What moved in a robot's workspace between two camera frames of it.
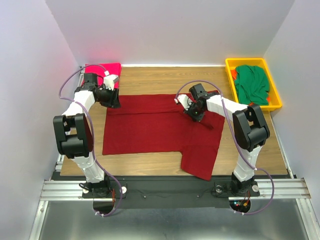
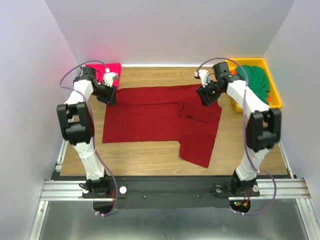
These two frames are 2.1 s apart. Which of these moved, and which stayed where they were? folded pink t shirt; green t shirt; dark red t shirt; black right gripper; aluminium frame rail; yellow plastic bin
Moved: dark red t shirt; black right gripper
Stayed: folded pink t shirt; aluminium frame rail; yellow plastic bin; green t shirt
